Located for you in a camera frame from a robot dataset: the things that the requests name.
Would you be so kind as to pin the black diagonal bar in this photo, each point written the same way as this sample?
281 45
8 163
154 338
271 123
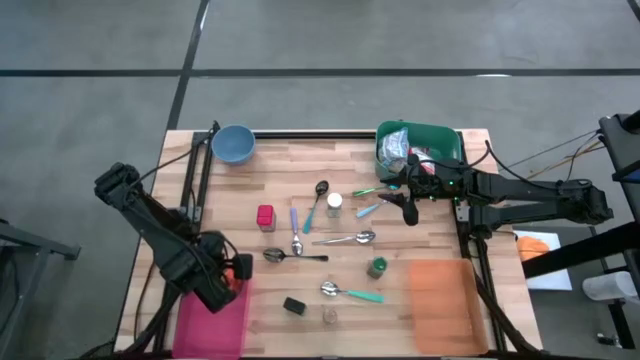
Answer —
575 252

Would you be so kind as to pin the light blue bowl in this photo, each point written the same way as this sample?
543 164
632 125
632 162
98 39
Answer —
233 145

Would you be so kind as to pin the green plastic bin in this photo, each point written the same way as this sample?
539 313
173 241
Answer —
445 140

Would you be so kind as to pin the white plastic container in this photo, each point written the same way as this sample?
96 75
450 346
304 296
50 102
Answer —
607 286

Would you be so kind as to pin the red-lid spice jar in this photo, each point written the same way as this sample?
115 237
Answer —
265 216

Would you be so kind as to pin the grey metal side table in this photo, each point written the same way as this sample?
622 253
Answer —
45 244

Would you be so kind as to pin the white paper sheet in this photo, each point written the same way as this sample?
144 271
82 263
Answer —
550 280

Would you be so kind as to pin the silver and yellow snack bag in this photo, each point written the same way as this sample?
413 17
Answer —
395 150

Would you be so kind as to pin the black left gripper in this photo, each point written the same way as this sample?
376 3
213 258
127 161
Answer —
217 252

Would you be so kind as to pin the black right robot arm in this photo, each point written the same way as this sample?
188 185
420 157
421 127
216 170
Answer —
530 192

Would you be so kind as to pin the orange plastic tray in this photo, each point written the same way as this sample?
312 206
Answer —
445 305

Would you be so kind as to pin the all-black metal spoon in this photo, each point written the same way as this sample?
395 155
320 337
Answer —
274 255

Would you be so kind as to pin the black small block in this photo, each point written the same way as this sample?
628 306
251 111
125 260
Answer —
294 306

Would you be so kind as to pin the plain silver spoon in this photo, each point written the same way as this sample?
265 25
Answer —
366 237

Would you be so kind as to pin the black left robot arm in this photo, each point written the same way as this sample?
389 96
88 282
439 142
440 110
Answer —
155 225

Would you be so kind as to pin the orange lump on paper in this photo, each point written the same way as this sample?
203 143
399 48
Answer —
531 248

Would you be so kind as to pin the white-lid glass spice jar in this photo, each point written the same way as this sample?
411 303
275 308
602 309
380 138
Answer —
334 201

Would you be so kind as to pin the black aluminium table frame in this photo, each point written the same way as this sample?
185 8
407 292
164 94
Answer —
320 135

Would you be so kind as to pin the green-lid oregano spice jar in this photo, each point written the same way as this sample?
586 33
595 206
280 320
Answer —
377 266

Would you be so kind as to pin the black equipment cart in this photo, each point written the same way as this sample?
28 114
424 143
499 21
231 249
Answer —
622 145

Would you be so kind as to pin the pink plastic tray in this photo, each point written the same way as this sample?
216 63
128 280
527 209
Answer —
210 335

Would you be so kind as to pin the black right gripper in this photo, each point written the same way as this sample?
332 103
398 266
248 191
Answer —
432 180

